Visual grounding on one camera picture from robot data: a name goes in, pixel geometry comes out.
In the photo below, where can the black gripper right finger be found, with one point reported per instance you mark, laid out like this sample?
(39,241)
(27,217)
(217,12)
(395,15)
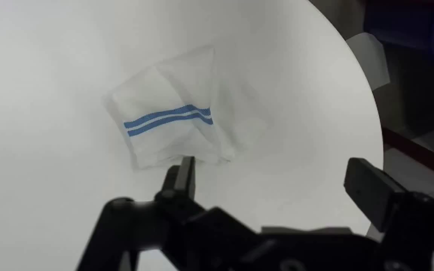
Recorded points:
(402,220)

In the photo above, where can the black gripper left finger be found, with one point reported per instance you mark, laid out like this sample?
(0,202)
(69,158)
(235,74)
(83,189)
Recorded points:
(126,226)

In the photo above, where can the white towel with blue stripes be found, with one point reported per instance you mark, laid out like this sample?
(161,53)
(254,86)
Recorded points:
(176,91)

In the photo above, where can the white paper sheet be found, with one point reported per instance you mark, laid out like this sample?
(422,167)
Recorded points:
(372,58)

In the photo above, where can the blue plastic bin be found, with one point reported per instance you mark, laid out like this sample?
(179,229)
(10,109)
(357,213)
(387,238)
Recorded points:
(413,24)

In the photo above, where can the white desk with red frame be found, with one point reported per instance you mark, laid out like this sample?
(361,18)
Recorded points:
(417,152)

